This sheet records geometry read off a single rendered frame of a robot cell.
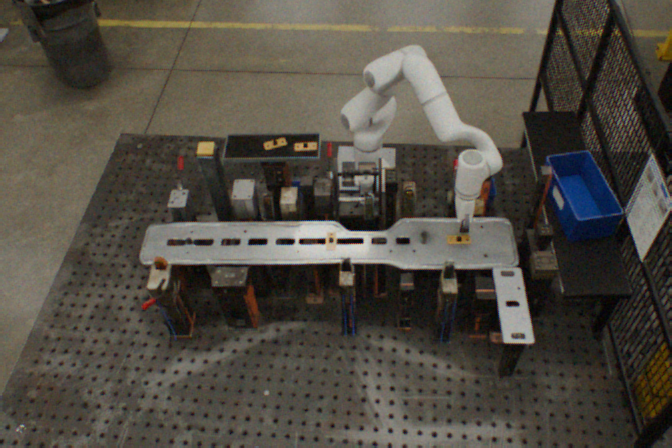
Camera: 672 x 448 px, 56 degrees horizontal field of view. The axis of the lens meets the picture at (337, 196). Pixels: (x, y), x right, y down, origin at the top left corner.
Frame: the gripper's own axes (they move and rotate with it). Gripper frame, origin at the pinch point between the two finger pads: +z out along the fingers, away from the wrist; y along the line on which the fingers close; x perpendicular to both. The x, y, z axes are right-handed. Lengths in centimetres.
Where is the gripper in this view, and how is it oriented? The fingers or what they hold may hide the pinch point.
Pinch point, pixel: (462, 219)
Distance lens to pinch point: 226.5
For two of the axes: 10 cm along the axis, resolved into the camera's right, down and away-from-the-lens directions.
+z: 0.6, 6.4, 7.7
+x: 10.0, -0.2, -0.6
